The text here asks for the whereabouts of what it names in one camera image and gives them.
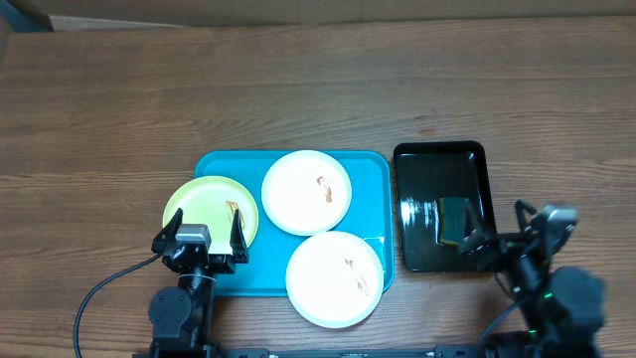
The white plate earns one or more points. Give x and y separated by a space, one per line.
334 280
306 192

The green and yellow sponge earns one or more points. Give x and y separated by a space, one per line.
453 220

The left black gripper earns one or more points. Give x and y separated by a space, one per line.
239 253

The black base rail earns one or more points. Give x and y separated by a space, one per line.
439 351

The black rectangular water tray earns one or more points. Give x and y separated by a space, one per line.
426 172

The teal plastic serving tray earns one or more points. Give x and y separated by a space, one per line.
370 216

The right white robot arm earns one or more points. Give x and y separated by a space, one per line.
554 312

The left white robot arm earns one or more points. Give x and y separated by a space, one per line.
182 315

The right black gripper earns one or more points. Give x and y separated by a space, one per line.
510 244

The yellow-green round plate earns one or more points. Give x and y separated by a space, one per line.
212 200

